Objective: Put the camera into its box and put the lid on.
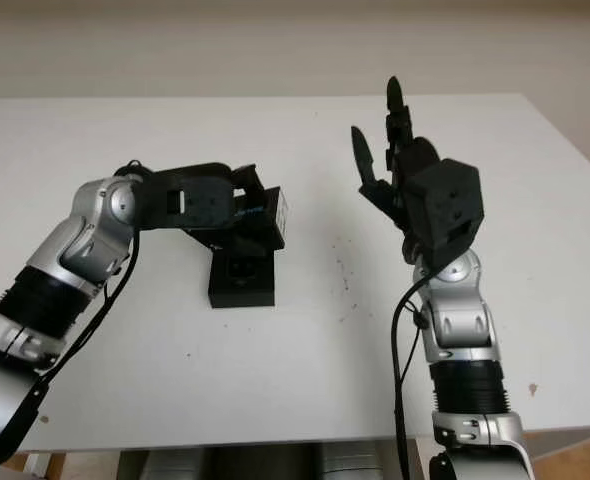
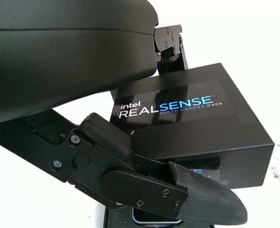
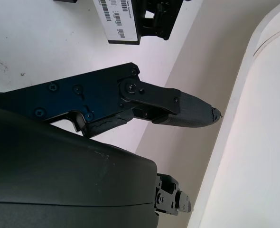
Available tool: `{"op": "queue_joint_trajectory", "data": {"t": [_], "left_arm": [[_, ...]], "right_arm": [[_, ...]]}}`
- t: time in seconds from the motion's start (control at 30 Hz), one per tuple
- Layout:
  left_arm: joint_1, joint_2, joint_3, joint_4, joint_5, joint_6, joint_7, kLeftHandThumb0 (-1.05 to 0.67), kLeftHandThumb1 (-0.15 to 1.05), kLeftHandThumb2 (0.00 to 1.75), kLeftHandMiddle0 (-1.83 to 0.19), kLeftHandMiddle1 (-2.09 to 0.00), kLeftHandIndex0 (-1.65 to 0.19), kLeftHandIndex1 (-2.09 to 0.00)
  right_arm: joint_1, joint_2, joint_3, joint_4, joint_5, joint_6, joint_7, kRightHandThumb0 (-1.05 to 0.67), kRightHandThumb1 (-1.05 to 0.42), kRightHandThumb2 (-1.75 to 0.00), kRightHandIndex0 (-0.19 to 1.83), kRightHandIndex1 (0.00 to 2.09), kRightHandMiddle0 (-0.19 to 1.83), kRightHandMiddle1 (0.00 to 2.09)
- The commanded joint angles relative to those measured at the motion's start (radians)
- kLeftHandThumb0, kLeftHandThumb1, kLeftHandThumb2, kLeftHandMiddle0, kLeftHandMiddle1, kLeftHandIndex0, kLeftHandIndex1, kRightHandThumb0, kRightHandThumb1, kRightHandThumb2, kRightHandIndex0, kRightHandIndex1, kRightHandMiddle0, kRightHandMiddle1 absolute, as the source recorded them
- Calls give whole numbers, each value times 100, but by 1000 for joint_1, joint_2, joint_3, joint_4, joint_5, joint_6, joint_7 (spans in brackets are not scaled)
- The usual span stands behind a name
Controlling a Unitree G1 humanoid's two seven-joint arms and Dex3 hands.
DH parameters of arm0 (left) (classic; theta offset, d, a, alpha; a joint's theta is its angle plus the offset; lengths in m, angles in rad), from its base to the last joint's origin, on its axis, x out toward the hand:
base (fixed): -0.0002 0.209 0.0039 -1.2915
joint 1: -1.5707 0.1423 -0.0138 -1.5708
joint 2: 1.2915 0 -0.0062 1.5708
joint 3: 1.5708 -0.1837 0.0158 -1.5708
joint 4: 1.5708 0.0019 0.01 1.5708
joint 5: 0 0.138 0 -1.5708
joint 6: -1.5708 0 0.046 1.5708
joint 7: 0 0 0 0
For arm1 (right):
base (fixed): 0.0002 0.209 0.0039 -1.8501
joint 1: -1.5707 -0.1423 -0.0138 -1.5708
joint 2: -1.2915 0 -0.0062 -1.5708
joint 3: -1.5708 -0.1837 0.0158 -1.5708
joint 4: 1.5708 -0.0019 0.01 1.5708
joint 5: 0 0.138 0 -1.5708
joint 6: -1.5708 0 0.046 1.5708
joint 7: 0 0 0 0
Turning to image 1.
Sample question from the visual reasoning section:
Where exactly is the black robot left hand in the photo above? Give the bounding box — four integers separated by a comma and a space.
149, 160, 276, 252

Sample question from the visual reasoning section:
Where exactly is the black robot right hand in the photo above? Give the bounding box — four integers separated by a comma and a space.
349, 75, 442, 267

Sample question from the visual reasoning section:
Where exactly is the black RealSense box lid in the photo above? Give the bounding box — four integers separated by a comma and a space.
187, 185, 292, 254

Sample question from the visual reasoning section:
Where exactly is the grey robot body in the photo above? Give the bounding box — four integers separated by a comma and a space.
118, 442, 419, 480

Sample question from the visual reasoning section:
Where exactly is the white table leg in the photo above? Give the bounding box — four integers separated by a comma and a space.
20, 451, 57, 480

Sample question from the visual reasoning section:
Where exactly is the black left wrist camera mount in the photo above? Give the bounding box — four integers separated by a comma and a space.
135, 172, 237, 234

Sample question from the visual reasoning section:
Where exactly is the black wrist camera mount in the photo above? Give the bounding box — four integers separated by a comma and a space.
135, 172, 237, 234
403, 157, 486, 275

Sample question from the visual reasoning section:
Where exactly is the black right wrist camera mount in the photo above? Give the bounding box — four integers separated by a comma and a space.
403, 157, 486, 275

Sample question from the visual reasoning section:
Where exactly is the black camera box base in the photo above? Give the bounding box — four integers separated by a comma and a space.
207, 247, 278, 309

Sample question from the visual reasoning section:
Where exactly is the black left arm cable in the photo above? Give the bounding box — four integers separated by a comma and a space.
37, 158, 151, 386

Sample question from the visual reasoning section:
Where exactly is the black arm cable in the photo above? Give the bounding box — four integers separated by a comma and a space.
37, 158, 151, 386
389, 272, 427, 480

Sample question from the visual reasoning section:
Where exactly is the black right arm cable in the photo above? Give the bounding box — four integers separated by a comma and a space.
389, 272, 427, 480

